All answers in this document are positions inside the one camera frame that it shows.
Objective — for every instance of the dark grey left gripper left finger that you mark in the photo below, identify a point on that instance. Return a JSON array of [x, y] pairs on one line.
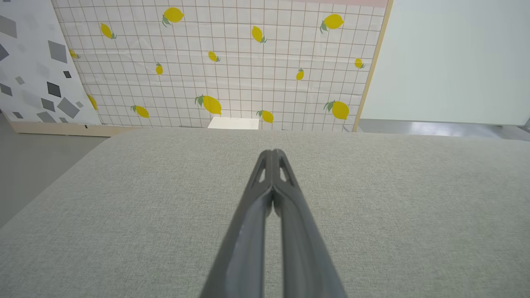
[[242, 248]]

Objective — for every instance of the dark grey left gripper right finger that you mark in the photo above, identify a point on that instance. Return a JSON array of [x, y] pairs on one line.
[[304, 248]]

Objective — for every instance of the small white box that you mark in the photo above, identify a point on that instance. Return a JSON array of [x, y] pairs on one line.
[[233, 123]]

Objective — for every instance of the lemon print grid panel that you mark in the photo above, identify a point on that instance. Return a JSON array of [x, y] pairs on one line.
[[248, 78]]

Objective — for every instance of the light wooden base board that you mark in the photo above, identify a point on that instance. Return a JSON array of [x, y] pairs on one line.
[[62, 129]]

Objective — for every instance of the white grey terrazzo print panel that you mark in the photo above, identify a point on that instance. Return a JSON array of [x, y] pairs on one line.
[[33, 62]]

